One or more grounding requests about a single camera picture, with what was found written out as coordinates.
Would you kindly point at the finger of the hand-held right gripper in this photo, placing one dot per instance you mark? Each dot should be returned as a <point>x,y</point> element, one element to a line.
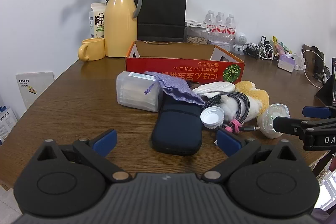
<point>284,124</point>
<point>317,111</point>

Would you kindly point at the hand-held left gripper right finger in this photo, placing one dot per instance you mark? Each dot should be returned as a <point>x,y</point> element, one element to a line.
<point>228,141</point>

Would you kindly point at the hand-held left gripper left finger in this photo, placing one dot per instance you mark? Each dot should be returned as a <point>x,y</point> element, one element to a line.
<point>106,142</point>

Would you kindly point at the iridescent plastic bag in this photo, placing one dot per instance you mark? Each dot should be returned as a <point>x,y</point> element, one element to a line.
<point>267,116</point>

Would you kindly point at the white bottle cap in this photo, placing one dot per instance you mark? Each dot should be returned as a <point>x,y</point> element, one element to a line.
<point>211,115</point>

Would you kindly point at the tan and white plush toy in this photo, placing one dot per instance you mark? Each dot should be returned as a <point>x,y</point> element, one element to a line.
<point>258,98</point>

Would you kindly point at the navy blue zip case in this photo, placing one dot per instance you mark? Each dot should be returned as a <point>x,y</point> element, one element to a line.
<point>176,129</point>

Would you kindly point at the clear plastic container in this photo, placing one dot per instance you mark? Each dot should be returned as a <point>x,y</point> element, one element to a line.
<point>134,95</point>

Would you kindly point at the white towel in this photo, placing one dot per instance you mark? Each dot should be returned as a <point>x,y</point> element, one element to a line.
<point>215,87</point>

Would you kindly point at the red cardboard box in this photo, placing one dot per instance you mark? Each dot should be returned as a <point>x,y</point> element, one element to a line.
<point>183,69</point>

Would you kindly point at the black triangular stand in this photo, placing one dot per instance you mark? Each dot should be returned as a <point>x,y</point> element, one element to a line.
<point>328,92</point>

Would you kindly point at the white charger dock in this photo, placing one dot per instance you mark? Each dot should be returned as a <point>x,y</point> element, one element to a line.
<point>299,64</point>

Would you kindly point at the brown bag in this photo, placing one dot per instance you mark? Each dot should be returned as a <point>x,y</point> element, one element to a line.
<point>312,58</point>

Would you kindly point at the purple tissue box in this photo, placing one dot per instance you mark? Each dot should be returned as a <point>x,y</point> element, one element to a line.
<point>286,62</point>

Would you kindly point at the colourful snack packets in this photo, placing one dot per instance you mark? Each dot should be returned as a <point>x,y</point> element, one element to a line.
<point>281,47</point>

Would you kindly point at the white booklet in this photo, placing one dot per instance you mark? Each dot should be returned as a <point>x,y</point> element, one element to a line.
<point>34,90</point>

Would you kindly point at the yellow mug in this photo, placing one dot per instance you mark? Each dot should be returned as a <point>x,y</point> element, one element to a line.
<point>93,50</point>

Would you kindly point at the white robot-shaped speaker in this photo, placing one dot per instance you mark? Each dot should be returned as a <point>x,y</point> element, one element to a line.
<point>240,39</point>

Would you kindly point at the blue and white box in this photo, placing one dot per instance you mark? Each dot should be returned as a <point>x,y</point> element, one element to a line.
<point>6,121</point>

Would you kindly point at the clear jar of seeds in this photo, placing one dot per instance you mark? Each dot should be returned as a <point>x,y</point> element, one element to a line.
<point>197,39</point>

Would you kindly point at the yellow thermos jug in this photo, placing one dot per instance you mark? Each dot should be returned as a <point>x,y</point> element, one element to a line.
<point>120,24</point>

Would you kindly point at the white milk carton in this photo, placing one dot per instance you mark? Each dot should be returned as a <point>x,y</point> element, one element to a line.
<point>97,22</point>

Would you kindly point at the flat white box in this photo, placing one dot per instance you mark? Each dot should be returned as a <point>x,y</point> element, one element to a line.
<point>197,23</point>

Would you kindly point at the black paper bag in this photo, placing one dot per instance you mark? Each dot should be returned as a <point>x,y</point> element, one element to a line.
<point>160,8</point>

